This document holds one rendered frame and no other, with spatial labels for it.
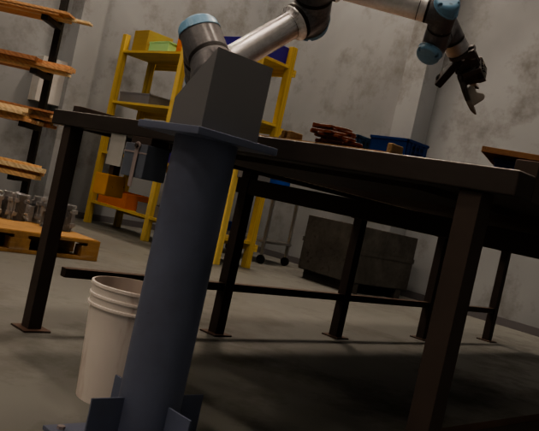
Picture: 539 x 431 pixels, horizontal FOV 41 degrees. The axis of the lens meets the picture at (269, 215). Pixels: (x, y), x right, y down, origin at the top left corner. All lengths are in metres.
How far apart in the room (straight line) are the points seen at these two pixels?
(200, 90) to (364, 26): 7.89
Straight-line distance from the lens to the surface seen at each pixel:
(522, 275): 7.76
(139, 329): 1.92
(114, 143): 2.78
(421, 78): 8.50
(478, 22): 8.69
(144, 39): 8.99
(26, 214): 6.00
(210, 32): 2.01
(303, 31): 2.29
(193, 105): 1.87
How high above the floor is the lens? 0.73
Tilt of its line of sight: 1 degrees down
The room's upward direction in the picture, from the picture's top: 12 degrees clockwise
